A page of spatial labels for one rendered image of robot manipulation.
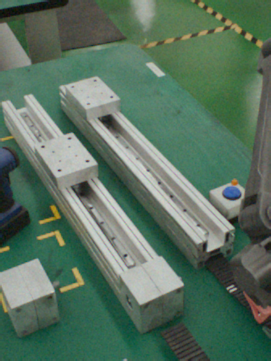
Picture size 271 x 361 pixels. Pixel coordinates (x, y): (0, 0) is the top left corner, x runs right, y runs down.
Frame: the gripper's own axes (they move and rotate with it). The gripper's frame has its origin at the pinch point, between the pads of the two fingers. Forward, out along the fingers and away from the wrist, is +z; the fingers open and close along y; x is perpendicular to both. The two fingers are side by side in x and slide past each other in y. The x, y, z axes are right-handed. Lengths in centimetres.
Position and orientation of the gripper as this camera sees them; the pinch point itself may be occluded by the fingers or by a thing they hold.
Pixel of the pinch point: (268, 313)
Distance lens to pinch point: 116.3
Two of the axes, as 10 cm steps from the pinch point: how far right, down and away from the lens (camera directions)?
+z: 0.2, 7.8, 6.2
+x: 4.8, 5.4, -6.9
